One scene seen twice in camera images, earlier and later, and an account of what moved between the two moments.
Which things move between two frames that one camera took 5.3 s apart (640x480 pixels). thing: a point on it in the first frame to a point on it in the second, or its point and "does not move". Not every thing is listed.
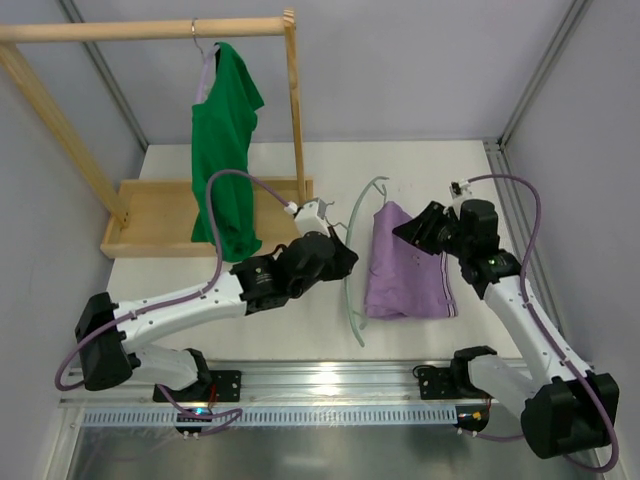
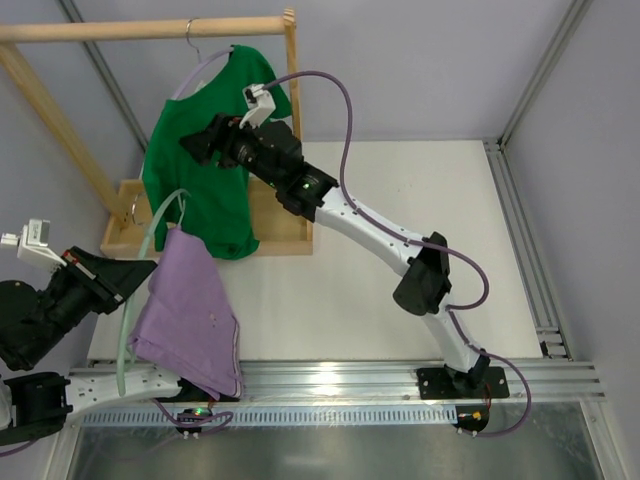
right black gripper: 432,230 to 221,141
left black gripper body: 338,254 to 93,280
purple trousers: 404,278 to 188,322
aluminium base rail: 270,383 does not move
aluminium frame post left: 107,75 does not move
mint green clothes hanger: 347,255 to 123,353
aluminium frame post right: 527,258 does not move
